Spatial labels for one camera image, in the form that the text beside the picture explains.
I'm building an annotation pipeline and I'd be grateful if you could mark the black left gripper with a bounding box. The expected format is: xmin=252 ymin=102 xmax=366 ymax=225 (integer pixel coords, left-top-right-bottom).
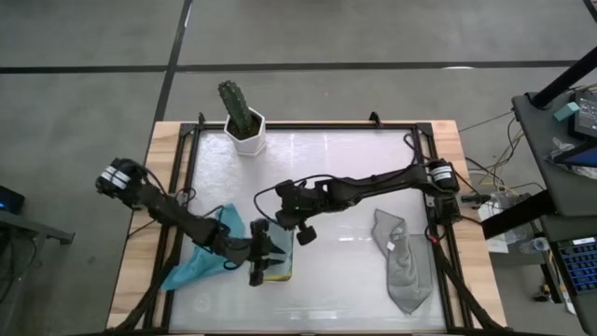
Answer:
xmin=223 ymin=218 xmax=286 ymax=275

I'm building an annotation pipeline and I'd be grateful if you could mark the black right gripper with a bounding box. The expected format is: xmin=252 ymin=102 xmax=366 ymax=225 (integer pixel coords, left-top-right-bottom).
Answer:
xmin=274 ymin=179 xmax=327 ymax=232

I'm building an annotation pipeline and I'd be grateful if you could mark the light blue microfiber towel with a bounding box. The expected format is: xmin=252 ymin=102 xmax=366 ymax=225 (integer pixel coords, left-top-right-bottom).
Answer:
xmin=268 ymin=223 xmax=295 ymax=280

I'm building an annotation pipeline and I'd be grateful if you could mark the white plastic bin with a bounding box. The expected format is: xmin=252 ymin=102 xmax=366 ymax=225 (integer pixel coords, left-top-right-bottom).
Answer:
xmin=249 ymin=218 xmax=296 ymax=285

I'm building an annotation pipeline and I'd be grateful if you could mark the teal microfiber towel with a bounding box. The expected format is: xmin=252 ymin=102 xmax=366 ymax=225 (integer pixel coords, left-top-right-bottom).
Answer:
xmin=160 ymin=203 xmax=246 ymax=291

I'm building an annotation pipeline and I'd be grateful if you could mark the grey microfiber towel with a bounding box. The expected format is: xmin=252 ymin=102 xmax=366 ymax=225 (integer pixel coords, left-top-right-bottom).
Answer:
xmin=371 ymin=208 xmax=434 ymax=315

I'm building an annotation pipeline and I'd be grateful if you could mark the white hexagonal plant pot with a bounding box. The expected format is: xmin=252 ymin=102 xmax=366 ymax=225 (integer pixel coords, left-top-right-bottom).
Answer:
xmin=223 ymin=107 xmax=267 ymax=158

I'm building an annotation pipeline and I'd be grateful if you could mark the black power brick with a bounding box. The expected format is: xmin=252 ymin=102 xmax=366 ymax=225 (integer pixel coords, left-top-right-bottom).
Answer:
xmin=461 ymin=192 xmax=491 ymax=209

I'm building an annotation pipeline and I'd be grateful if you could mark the white paper sheet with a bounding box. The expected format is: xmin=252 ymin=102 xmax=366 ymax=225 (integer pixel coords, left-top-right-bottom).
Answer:
xmin=478 ymin=190 xmax=521 ymax=254

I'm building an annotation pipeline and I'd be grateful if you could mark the clear plastic bottle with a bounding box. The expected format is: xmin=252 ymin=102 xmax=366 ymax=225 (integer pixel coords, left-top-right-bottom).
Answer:
xmin=520 ymin=236 xmax=551 ymax=256

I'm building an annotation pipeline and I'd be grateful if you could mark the grey metal stand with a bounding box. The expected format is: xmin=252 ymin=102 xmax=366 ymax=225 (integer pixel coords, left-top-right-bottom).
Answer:
xmin=0 ymin=209 xmax=76 ymax=336

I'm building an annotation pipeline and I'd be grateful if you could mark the dark grey desk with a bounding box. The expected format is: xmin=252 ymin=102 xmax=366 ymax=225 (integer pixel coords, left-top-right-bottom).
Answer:
xmin=479 ymin=91 xmax=597 ymax=336

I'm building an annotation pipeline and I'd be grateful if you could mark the clear plastic bag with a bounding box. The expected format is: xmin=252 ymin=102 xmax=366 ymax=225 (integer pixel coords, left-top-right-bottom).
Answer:
xmin=545 ymin=137 xmax=597 ymax=181

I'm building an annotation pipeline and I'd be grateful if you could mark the black device with blue light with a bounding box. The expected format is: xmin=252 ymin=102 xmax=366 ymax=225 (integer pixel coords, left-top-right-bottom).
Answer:
xmin=0 ymin=185 xmax=25 ymax=215

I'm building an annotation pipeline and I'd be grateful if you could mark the small teal box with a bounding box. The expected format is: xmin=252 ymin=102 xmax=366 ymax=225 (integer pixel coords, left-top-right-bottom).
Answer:
xmin=553 ymin=101 xmax=581 ymax=122

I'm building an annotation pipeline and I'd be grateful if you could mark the tablet with blue screen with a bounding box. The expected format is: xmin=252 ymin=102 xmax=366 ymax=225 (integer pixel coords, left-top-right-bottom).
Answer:
xmin=553 ymin=139 xmax=597 ymax=168

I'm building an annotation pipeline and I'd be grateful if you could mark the backlit keyboard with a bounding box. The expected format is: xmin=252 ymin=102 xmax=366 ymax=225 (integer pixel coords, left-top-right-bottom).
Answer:
xmin=557 ymin=236 xmax=597 ymax=295

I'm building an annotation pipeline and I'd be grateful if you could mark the black pole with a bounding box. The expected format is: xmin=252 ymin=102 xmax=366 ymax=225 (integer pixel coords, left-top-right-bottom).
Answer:
xmin=531 ymin=46 xmax=597 ymax=109

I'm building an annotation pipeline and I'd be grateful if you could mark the black electronic device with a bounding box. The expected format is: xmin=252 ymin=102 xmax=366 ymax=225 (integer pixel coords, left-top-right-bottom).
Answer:
xmin=573 ymin=89 xmax=597 ymax=141

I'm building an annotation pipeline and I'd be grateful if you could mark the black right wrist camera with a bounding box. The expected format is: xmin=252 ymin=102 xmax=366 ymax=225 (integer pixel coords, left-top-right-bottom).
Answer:
xmin=296 ymin=223 xmax=318 ymax=247

